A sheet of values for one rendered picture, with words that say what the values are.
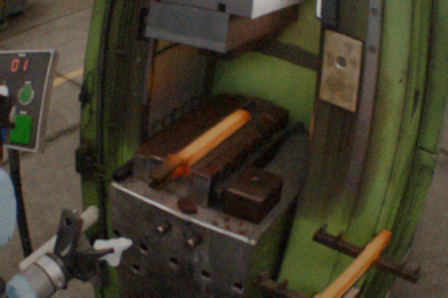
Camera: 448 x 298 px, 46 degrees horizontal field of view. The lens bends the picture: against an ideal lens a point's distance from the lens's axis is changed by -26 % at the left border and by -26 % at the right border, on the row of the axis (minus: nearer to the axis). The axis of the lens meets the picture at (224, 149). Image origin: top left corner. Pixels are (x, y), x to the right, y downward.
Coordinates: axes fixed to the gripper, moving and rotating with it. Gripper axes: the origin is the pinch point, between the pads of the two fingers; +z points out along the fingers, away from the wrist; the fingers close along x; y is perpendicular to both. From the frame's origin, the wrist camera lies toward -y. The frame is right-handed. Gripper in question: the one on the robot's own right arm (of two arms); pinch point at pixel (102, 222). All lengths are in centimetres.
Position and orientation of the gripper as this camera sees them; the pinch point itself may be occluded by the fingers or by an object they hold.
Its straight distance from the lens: 123.8
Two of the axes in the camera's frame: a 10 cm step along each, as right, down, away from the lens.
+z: 4.7, -3.7, 8.0
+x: 8.8, 3.0, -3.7
